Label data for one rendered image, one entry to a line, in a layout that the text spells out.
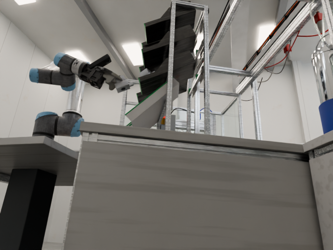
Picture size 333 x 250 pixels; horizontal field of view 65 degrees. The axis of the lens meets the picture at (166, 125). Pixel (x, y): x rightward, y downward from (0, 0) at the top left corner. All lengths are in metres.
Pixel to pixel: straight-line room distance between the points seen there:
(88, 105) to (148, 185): 11.72
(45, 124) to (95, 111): 10.53
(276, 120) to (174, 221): 9.68
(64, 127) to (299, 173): 1.21
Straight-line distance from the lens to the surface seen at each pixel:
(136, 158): 0.78
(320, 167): 0.93
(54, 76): 1.45
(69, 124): 1.58
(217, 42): 2.32
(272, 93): 10.83
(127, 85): 1.25
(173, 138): 0.81
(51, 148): 1.06
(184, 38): 1.34
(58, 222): 11.54
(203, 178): 0.81
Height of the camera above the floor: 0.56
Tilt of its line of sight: 22 degrees up
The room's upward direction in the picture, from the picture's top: 3 degrees clockwise
